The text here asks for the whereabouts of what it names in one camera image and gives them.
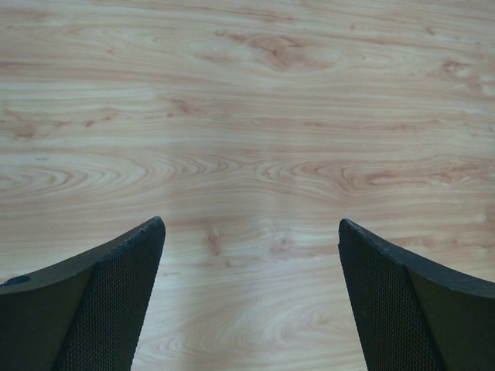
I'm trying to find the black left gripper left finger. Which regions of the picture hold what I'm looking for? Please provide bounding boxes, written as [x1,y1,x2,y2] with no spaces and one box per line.
[1,216,166,370]

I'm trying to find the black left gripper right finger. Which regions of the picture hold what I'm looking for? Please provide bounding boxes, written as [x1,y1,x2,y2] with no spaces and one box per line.
[338,219,494,370]

